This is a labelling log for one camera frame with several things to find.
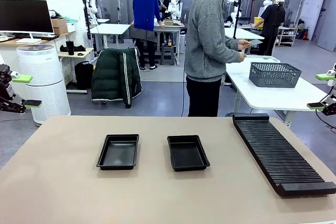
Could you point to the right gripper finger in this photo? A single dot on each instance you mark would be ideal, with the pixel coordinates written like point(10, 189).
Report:
point(325, 76)
point(316, 106)

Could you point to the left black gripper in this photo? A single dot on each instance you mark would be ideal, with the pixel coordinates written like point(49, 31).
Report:
point(5, 82)

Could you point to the black plastic ESD tray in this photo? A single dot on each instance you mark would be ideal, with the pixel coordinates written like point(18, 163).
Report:
point(118, 153)
point(187, 154)

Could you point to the person's right forearm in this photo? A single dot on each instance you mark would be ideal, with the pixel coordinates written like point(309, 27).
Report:
point(231, 57)

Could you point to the person's left forearm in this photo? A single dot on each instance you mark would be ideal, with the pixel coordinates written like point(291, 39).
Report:
point(231, 43)

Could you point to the person's right hand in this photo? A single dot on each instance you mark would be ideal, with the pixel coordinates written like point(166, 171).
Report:
point(242, 56)

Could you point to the person's left hand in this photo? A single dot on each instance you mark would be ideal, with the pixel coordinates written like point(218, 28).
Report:
point(244, 44)

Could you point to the white cylindrical air purifier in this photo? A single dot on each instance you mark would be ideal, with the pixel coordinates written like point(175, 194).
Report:
point(43, 82)

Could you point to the grey plastic lattice basket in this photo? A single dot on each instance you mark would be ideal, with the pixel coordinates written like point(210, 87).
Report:
point(274, 75)

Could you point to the wooden top desk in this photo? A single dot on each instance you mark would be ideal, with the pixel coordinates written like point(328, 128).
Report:
point(46, 41)

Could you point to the white storage shelf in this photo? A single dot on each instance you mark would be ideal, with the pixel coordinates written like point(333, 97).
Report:
point(286, 33)

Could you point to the black backpack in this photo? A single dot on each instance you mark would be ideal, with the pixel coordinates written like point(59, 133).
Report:
point(84, 74)

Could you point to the black tumbler cup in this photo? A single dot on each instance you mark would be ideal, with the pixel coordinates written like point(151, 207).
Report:
point(70, 48)

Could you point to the black slotted board rack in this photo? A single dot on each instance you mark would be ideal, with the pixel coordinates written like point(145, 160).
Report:
point(278, 155)

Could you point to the black folded cloth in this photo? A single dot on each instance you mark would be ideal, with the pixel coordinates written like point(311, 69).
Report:
point(78, 48)

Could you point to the brown cardboard box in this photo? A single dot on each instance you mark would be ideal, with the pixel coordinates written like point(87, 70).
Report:
point(58, 22)
point(61, 30)

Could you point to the small wooden side table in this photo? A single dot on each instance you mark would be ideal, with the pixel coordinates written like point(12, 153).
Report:
point(88, 50)

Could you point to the person in black with headset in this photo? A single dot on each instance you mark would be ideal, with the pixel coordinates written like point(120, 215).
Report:
point(273, 22)

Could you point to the black computer monitor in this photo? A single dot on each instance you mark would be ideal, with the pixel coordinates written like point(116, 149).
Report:
point(25, 15)

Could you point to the dark green padded jacket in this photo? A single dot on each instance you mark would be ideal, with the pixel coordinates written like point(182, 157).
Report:
point(110, 77)

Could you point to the yellow plastic bin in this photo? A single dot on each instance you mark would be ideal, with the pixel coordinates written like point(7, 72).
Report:
point(258, 22)

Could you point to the long white background table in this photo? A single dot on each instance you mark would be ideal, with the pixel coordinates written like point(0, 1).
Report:
point(246, 33)

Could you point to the person in grey sweater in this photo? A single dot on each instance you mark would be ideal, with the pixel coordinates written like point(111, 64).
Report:
point(204, 37)

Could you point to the person in blue hoodie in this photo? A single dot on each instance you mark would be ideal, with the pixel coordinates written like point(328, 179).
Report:
point(143, 6)

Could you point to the grey step stool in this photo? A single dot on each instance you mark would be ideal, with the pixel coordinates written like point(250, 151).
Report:
point(168, 54)

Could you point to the grey background workbench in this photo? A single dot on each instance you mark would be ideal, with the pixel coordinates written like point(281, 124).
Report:
point(170, 27)

